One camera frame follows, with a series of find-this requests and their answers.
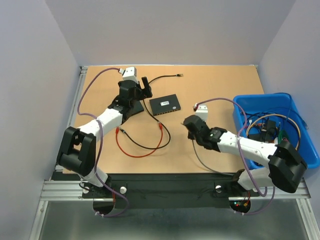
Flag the black flat plate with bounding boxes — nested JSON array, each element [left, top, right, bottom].
[[111, 97, 145, 118]]

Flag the black network switch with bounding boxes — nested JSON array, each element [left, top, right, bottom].
[[149, 94, 181, 116]]

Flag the black ethernet cable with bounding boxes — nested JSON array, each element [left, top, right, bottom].
[[119, 73, 184, 150]]

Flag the aluminium frame rail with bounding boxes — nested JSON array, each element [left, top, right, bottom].
[[31, 65, 320, 240]]

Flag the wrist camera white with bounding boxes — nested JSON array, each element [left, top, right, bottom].
[[193, 104, 209, 122], [118, 66, 138, 83]]

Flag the purple camera cable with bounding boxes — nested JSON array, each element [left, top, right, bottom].
[[193, 97, 277, 216], [78, 66, 130, 218]]

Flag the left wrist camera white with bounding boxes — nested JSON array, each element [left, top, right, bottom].
[[118, 66, 138, 83]]

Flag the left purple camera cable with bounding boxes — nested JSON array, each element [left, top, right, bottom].
[[78, 66, 130, 218]]

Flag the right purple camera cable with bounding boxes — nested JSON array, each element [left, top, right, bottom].
[[193, 97, 277, 216]]

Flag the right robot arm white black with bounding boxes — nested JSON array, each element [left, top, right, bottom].
[[182, 115, 307, 195]]

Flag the grey ethernet cable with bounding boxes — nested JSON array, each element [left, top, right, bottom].
[[191, 138, 238, 176]]

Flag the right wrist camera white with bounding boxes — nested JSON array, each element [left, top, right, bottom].
[[193, 104, 209, 122]]

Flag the red ethernet cable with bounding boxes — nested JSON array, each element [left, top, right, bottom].
[[115, 121, 165, 158]]

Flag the blue plastic bin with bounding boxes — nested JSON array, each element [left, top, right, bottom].
[[233, 92, 320, 169]]

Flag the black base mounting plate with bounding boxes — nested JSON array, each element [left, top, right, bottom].
[[52, 172, 258, 214]]

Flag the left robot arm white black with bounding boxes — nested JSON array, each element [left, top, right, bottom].
[[56, 76, 153, 197]]

